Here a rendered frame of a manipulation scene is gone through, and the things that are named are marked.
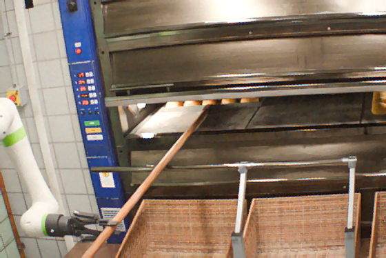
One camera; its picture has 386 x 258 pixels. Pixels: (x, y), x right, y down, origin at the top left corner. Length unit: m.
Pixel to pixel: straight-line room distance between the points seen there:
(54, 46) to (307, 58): 1.29
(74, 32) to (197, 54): 0.64
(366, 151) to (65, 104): 1.56
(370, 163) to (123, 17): 1.38
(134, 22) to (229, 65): 0.50
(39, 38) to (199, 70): 0.89
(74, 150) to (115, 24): 0.74
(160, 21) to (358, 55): 0.94
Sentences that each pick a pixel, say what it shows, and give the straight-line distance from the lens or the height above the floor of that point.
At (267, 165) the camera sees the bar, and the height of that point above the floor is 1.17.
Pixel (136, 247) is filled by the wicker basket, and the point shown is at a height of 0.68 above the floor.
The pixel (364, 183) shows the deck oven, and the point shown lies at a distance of 3.24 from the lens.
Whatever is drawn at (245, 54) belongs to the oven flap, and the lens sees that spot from 3.12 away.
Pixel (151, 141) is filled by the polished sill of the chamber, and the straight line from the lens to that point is 3.38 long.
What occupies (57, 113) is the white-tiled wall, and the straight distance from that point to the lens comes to 3.56.
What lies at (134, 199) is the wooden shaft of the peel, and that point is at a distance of 2.61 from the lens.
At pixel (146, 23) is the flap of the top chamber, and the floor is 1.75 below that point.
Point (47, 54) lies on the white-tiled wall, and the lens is 3.50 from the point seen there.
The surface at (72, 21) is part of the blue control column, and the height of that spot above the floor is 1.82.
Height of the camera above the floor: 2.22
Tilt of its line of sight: 18 degrees down
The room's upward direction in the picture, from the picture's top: 9 degrees counter-clockwise
